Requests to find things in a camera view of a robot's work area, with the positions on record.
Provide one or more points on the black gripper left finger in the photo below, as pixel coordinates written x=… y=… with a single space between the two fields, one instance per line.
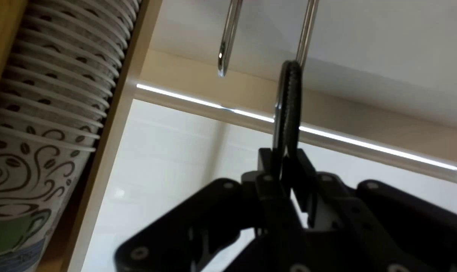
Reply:
x=198 y=228

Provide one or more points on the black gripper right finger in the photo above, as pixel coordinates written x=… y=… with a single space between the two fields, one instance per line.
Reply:
x=388 y=228

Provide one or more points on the black plastic tweezers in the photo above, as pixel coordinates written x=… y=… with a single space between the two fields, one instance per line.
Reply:
x=290 y=101

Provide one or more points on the white window blind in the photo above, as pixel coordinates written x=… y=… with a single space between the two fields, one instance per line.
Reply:
x=161 y=176

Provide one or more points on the stack of patterned paper cups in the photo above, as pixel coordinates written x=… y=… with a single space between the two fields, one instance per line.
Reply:
x=36 y=167

